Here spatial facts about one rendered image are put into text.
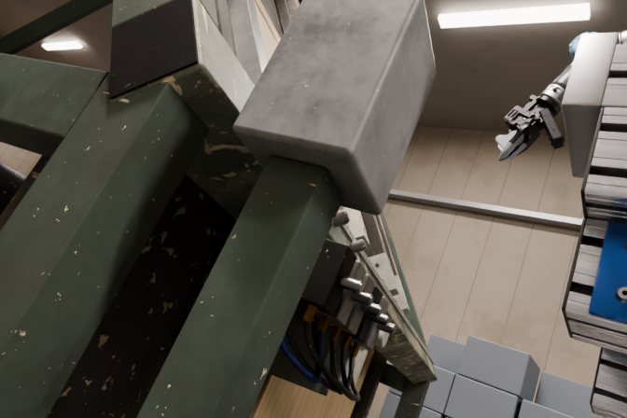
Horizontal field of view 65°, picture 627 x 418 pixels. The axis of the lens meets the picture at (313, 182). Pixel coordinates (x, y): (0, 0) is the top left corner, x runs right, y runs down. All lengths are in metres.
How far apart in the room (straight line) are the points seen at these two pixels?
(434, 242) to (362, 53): 5.20
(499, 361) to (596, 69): 3.28
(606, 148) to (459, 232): 5.12
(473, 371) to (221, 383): 3.41
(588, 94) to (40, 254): 0.52
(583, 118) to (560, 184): 5.15
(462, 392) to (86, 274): 3.38
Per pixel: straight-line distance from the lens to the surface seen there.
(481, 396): 3.71
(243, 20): 0.96
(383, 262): 1.60
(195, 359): 0.41
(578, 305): 0.48
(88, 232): 0.50
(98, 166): 0.51
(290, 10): 1.73
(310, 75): 0.44
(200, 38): 0.55
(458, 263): 5.44
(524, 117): 1.49
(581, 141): 0.57
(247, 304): 0.40
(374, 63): 0.43
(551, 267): 5.29
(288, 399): 1.62
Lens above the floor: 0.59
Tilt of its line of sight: 20 degrees up
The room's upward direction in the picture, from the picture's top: 25 degrees clockwise
